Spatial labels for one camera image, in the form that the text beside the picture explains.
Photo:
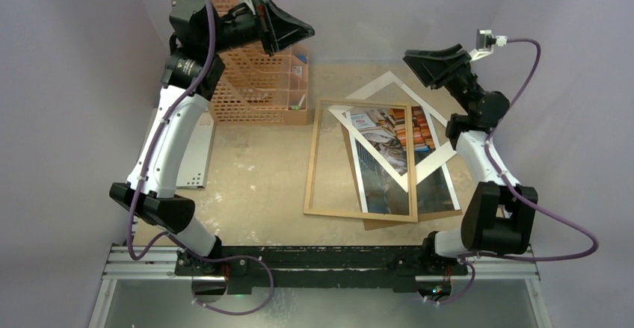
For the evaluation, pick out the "white photo mat board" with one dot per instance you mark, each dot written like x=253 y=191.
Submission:
x=424 y=168

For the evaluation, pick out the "printed photo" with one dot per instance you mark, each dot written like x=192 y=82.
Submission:
x=378 y=192

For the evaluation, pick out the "green white item in organizer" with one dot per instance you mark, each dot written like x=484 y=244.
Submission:
x=297 y=101

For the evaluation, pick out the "wooden picture frame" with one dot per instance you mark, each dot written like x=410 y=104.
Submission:
x=309 y=209

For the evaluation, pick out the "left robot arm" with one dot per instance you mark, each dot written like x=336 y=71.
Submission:
x=191 y=74

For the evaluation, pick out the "red white item in organizer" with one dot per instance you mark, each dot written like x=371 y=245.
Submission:
x=298 y=70

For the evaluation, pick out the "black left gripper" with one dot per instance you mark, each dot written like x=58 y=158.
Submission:
x=282 y=30

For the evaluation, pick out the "orange plastic file organizer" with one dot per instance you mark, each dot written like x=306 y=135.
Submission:
x=255 y=87

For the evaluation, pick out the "blue item in organizer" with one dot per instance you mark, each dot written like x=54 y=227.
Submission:
x=302 y=58

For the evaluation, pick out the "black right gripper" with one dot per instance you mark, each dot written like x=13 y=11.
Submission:
x=460 y=72

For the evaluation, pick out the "grey booklet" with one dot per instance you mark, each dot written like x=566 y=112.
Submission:
x=194 y=167

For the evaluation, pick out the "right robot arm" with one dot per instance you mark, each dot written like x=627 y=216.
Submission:
x=495 y=220

